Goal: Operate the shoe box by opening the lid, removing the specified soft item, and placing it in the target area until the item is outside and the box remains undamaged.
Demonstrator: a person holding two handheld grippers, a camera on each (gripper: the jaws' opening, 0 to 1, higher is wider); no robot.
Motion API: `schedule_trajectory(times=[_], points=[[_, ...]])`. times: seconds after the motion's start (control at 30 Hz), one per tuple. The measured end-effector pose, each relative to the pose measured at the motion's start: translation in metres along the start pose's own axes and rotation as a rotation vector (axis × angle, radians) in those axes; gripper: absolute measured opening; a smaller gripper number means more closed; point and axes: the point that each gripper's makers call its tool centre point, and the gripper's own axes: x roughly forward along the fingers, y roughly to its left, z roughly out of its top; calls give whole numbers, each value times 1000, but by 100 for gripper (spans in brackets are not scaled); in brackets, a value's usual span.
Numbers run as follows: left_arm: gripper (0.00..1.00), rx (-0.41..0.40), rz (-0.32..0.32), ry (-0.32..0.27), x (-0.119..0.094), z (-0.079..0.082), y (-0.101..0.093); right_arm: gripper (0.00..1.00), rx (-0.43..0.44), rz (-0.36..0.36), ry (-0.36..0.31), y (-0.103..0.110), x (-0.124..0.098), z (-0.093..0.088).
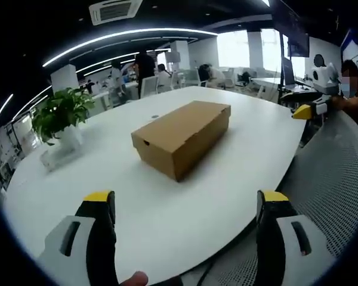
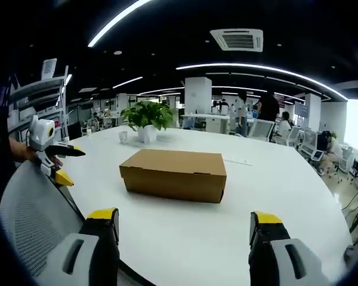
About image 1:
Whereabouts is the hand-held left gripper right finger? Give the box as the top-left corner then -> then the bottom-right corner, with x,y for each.
255,189 -> 337,286

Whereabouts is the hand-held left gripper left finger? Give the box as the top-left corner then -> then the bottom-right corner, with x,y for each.
37,190 -> 120,286

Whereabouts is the brown cardboard shoe box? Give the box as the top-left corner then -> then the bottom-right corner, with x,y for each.
130,100 -> 232,183

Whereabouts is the person's left hand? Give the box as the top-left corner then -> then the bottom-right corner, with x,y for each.
119,271 -> 150,286

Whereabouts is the desk computer monitor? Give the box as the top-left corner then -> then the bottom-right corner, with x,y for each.
281,55 -> 297,88

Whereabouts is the blue and white banner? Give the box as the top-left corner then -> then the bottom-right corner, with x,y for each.
340,29 -> 358,67

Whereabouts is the hanging dark display screen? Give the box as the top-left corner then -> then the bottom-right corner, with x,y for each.
286,35 -> 310,58

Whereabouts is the grey mesh office chair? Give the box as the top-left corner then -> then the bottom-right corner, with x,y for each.
207,109 -> 358,286

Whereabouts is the green potted plant white pot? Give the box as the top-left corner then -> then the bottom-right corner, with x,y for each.
31,87 -> 95,153

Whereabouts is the white office chair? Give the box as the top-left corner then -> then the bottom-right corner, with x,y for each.
140,75 -> 159,99

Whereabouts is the long curved ceiling light strip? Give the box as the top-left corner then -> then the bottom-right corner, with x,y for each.
42,28 -> 218,68

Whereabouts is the ceiling air conditioner vent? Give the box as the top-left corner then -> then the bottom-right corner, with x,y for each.
88,0 -> 144,26

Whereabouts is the black cable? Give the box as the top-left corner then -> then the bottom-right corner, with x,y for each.
196,261 -> 214,286

